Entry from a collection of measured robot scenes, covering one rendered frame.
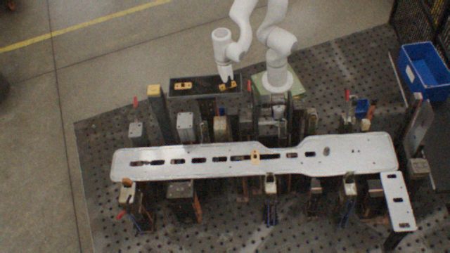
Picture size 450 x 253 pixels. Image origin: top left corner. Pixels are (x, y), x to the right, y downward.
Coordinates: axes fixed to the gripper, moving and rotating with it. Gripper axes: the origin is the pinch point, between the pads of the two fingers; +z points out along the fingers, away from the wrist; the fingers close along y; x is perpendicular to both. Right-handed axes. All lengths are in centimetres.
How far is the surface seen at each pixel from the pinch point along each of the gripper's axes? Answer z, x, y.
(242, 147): 18.8, -2.9, 26.9
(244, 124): 13.3, 1.5, 18.0
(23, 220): 119, -159, -37
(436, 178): 16, 72, 77
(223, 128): 10.9, -9.3, 18.1
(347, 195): 15, 30, 70
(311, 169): 19, 23, 50
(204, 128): 10.7, -17.9, 14.7
